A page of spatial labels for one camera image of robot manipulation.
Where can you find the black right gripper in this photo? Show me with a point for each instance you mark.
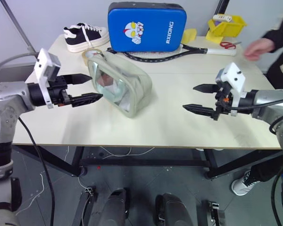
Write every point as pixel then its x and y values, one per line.
pixel 224 103

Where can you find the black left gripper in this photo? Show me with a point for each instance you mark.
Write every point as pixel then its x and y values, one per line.
pixel 60 96

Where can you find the person's black sleeved forearm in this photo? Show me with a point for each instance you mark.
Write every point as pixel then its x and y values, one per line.
pixel 281 33

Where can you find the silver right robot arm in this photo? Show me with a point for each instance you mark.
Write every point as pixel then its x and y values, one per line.
pixel 268 101

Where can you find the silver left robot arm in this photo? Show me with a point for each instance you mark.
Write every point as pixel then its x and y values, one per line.
pixel 7 94

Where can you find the clear transparent pouch bag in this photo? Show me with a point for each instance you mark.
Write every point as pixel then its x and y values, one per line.
pixel 134 82

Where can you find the person's bare hand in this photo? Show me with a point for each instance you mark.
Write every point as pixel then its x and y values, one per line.
pixel 259 48

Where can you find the clear tape roll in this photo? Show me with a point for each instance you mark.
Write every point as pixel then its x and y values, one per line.
pixel 85 57

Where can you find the black racket white grip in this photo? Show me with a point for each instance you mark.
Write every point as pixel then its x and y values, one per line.
pixel 193 50

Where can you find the black and white sneaker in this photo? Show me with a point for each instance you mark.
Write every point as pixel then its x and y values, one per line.
pixel 85 37

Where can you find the yellow cloth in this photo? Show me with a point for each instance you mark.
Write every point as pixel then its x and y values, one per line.
pixel 189 35

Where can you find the yellow plastic bin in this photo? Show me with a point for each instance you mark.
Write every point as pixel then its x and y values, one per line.
pixel 228 29

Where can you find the person's black clad torso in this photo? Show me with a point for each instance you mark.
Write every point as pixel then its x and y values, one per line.
pixel 281 73

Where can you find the white object in bin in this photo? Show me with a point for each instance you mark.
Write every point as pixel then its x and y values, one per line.
pixel 221 17

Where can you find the blue kick pad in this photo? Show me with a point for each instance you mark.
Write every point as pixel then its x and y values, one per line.
pixel 153 28

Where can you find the grey metal pole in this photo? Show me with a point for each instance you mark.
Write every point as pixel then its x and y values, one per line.
pixel 19 28

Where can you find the black metal pole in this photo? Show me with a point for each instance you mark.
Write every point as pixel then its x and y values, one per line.
pixel 220 5

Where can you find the white sneaker with black laces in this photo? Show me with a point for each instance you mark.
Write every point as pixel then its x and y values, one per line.
pixel 244 186

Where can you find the person's black trouser leg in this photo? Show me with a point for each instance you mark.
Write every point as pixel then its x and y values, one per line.
pixel 266 173

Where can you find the dark rounded shape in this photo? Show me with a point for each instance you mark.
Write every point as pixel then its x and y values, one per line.
pixel 172 209
pixel 113 207

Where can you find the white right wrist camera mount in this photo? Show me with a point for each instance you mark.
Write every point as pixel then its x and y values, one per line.
pixel 233 75

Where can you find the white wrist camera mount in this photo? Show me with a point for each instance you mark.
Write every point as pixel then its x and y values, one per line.
pixel 233 75
pixel 44 61

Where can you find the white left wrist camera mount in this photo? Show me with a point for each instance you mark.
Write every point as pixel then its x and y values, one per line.
pixel 44 61

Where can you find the black metal table frame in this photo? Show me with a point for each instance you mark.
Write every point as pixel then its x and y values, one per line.
pixel 143 162

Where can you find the black floor bracket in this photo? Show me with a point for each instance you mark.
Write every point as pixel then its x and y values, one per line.
pixel 214 212
pixel 85 204

